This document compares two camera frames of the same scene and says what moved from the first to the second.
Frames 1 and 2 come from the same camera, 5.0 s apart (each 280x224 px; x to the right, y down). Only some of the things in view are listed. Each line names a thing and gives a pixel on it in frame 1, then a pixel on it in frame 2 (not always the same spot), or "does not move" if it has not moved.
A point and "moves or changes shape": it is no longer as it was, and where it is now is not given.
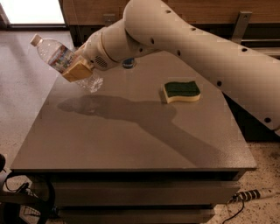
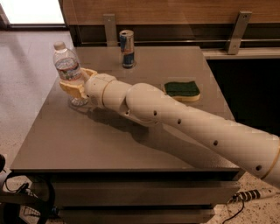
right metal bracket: [241, 23] does not move
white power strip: [253, 194] does not move
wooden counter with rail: [254, 25] does not move
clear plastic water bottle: [59, 56] moves or changes shape
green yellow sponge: [183, 91] does not move
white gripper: [93, 52] to [94, 87]
